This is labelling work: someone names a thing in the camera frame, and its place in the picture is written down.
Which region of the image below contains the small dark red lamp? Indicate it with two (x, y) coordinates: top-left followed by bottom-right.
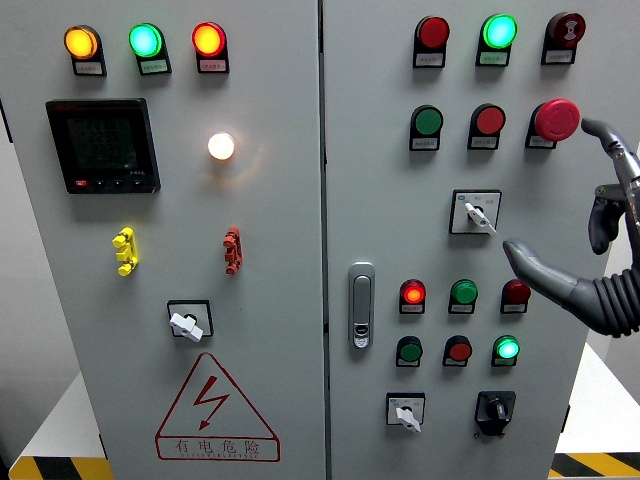
(502, 278), (532, 305)

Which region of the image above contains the small green lit lamp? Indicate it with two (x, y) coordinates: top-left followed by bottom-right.
(492, 334), (521, 361)

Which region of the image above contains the small green unlit lamp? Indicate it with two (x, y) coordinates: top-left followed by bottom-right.
(450, 278), (479, 305)

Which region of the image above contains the small red push button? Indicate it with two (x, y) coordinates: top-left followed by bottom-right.
(444, 335), (473, 363)

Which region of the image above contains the black and yellow striped tape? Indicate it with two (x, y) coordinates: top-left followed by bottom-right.
(8, 455), (114, 480)
(548, 452), (640, 479)

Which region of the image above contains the small red lit lamp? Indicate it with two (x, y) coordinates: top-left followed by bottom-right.
(399, 278), (427, 305)

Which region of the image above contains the large red stop button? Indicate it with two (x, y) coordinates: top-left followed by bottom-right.
(532, 98), (582, 143)

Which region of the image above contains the small green push button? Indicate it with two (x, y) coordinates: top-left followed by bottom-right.
(397, 335), (424, 364)

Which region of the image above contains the large red push button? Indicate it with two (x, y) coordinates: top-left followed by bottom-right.
(472, 103), (507, 135)

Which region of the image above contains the pale grey cabinet door, lock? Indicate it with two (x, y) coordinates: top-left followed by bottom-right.
(322, 0), (640, 480)

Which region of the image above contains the silver door lock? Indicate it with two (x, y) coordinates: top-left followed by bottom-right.
(347, 261), (376, 350)

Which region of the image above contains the large green push button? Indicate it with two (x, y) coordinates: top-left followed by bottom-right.
(412, 105), (445, 136)

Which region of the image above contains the dark red buzzer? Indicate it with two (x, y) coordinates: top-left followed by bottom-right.
(546, 12), (587, 49)

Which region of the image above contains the large green lit lamp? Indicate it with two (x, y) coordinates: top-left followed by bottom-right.
(481, 13), (519, 50)
(128, 22), (165, 59)

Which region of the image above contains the large red unlit lamp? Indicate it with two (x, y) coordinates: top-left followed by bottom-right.
(415, 15), (451, 50)

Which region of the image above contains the pale grey cabinet door, display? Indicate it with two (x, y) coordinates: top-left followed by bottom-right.
(0, 0), (329, 480)

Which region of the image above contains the red warning triangle sign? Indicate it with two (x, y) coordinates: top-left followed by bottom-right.
(154, 352), (281, 463)

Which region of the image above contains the white glowing lamp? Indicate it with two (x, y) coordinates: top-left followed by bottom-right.
(207, 131), (236, 162)

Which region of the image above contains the orange-red lit round lamp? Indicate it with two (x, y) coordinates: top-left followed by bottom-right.
(191, 21), (228, 59)

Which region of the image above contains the black display meter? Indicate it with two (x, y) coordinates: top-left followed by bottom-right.
(45, 97), (162, 195)

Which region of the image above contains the yellow round lamp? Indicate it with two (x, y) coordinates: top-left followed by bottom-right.
(63, 24), (100, 61)

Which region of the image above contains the black-handled turn switch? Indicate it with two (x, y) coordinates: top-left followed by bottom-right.
(473, 390), (517, 438)

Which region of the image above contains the small white-handled turn switch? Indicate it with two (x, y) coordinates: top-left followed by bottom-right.
(385, 391), (427, 434)

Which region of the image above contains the small red handle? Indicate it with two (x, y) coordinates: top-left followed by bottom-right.
(222, 226), (244, 276)

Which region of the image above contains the white-handled turn switch, black plate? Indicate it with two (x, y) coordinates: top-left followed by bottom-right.
(166, 299), (215, 344)

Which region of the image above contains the small yellow handle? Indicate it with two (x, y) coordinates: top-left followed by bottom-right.
(111, 226), (140, 277)

